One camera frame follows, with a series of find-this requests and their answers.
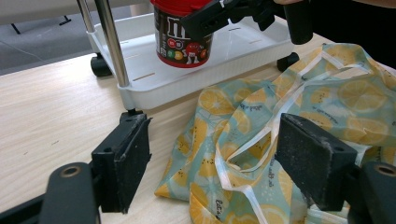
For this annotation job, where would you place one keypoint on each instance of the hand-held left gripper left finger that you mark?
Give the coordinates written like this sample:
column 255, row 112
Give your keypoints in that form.
column 124, row 161

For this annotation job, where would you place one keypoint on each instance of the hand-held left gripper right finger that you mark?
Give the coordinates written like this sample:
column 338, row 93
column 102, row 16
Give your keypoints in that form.
column 314, row 161

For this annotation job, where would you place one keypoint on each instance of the red lid candy jar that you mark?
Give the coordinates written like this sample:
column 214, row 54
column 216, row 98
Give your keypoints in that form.
column 174, row 46

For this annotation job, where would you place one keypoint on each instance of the white two-tier trolley cart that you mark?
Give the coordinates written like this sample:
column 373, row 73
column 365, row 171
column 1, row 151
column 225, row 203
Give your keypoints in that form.
column 243, row 53

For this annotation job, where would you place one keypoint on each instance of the lemon print fabric bag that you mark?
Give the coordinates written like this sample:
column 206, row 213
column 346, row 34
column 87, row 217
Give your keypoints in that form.
column 249, row 124

